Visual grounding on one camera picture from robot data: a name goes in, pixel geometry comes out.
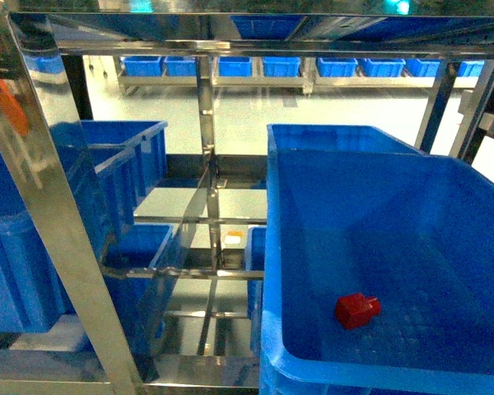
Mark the red toy block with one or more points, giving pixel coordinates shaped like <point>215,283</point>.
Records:
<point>356,310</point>

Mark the left blue shelf crate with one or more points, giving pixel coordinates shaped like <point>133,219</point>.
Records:
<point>119,163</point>

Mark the blue crate right upper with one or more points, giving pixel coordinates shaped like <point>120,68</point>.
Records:
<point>416,232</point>

